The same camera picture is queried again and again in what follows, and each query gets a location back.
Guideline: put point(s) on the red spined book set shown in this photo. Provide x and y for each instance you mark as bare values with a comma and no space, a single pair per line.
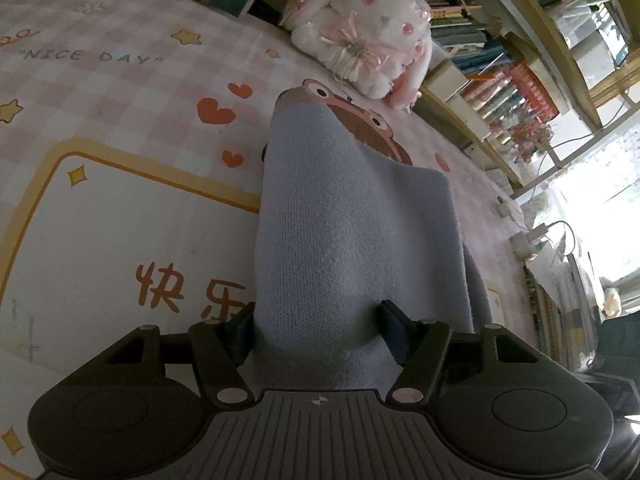
492,95

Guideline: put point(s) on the white wooden shelf unit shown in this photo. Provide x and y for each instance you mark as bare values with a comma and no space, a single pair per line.
550,25

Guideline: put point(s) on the white pen holder box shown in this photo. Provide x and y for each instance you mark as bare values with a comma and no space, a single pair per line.
445,82

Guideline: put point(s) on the row of books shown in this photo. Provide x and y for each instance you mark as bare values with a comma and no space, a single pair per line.
460,35

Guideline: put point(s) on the white low box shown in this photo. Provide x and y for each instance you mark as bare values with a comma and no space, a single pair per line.
480,125

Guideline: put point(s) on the row of small figurines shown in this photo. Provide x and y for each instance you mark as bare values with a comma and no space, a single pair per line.
525,135

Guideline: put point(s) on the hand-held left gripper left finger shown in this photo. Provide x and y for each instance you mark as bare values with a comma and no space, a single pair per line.
244,335

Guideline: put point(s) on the pink cartoon desk mat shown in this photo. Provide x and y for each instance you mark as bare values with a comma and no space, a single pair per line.
125,110

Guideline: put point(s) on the lavender grey knit garment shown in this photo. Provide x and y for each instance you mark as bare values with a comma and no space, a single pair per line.
350,235

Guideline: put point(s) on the small white adapter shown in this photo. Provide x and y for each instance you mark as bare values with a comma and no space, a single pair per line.
502,207

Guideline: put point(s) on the red printed box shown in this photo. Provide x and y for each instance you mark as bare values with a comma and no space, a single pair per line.
537,87

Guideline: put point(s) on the white pink plush bunny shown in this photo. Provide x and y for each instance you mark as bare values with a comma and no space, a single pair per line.
360,25

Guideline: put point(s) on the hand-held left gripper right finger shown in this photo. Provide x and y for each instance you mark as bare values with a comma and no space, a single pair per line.
395,332

